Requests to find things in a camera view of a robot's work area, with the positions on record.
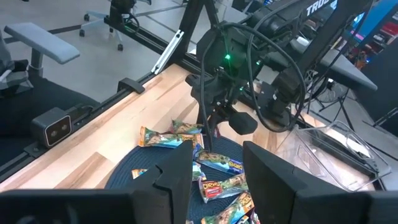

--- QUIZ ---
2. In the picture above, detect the round dark blue woven placemat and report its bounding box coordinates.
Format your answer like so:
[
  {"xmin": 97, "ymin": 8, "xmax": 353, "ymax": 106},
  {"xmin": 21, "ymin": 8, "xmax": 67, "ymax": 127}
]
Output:
[{"xmin": 104, "ymin": 134, "xmax": 249, "ymax": 224}]

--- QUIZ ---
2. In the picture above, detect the small black camera box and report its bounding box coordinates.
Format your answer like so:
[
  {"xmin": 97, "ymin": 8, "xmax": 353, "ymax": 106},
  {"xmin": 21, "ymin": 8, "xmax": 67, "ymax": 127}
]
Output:
[{"xmin": 30, "ymin": 107, "xmax": 73, "ymax": 149}]

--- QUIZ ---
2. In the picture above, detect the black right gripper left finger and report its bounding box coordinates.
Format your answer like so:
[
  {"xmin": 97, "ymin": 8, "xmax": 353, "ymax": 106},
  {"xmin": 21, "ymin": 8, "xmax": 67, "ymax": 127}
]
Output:
[{"xmin": 132, "ymin": 140, "xmax": 194, "ymax": 224}]

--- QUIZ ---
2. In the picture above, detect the clear plastic bin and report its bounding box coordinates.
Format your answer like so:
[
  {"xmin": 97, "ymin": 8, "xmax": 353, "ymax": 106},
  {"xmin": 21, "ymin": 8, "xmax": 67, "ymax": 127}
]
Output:
[{"xmin": 275, "ymin": 120, "xmax": 392, "ymax": 193}]

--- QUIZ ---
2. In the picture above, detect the blue granola bar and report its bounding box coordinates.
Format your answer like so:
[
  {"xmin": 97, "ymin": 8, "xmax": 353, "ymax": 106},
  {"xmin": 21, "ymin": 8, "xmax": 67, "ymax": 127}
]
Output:
[{"xmin": 193, "ymin": 151, "xmax": 244, "ymax": 175}]

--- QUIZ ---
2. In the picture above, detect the green orange granola bar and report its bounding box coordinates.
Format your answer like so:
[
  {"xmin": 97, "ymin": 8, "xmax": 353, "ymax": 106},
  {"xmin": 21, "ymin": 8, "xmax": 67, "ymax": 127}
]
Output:
[{"xmin": 137, "ymin": 125, "xmax": 205, "ymax": 149}]

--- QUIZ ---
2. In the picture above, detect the grey padded armrest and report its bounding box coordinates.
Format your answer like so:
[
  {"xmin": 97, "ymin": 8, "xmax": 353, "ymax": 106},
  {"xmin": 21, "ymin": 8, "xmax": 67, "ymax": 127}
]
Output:
[{"xmin": 3, "ymin": 22, "xmax": 81, "ymax": 78}]

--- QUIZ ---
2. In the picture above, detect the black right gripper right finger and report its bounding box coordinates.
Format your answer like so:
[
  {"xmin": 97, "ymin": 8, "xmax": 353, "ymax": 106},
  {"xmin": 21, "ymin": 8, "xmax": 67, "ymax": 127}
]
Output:
[{"xmin": 242, "ymin": 141, "xmax": 371, "ymax": 224}]

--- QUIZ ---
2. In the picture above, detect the black aluminium table frame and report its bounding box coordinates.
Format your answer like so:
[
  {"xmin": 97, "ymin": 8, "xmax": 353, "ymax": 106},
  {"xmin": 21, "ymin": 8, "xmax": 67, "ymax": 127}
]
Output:
[{"xmin": 0, "ymin": 0, "xmax": 398, "ymax": 184}]

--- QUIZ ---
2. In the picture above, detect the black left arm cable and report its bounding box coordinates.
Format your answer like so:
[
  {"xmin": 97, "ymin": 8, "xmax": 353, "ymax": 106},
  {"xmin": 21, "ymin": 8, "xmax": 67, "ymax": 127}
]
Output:
[{"xmin": 198, "ymin": 22, "xmax": 308, "ymax": 152}]

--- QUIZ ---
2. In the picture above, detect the silver aluminium extrusion bar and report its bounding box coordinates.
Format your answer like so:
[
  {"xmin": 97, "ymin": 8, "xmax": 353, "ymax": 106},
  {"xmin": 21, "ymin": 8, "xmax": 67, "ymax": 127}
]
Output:
[{"xmin": 151, "ymin": 29, "xmax": 185, "ymax": 75}]

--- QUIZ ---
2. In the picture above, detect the grey side desk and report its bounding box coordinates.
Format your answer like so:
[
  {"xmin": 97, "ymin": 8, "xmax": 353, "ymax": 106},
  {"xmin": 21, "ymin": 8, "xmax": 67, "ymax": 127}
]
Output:
[{"xmin": 317, "ymin": 48, "xmax": 379, "ymax": 91}]

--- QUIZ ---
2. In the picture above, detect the monitor with blue screen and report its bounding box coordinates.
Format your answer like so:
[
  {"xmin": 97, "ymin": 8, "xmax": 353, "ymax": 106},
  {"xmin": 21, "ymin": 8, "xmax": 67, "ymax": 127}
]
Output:
[{"xmin": 351, "ymin": 0, "xmax": 398, "ymax": 41}]

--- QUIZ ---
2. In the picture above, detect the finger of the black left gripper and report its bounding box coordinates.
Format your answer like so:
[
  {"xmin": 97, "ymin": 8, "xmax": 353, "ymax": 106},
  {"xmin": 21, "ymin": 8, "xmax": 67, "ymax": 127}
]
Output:
[
  {"xmin": 205, "ymin": 119, "xmax": 218, "ymax": 152},
  {"xmin": 229, "ymin": 111, "xmax": 259, "ymax": 136}
]

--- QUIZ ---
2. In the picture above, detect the white office chair base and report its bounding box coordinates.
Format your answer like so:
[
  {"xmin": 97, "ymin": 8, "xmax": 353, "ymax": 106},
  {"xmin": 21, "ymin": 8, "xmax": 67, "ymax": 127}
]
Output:
[{"xmin": 79, "ymin": 9, "xmax": 125, "ymax": 52}]

